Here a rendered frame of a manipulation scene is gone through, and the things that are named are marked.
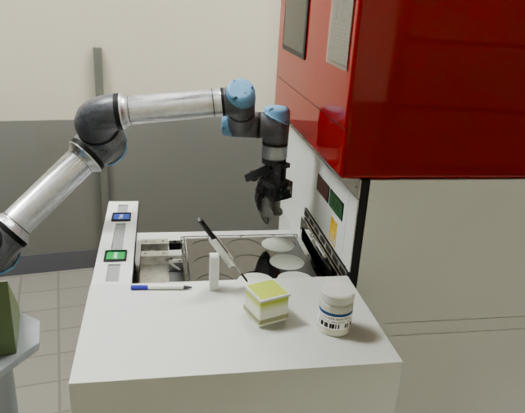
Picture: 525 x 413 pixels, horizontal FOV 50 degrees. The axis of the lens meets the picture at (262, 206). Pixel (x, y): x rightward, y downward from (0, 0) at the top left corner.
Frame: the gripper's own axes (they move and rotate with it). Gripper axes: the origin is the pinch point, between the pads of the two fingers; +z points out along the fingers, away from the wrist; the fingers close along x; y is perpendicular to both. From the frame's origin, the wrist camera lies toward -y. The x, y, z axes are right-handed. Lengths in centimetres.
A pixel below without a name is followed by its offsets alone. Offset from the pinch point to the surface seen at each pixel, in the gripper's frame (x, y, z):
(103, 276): -56, 7, 0
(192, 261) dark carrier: -27.9, 2.1, 6.1
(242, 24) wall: 97, -142, -46
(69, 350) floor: -29, -100, 96
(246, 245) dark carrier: -8.6, 1.6, 6.2
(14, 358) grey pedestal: -78, 7, 14
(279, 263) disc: -7.9, 16.3, 6.1
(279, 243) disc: 0.6, 6.5, 6.0
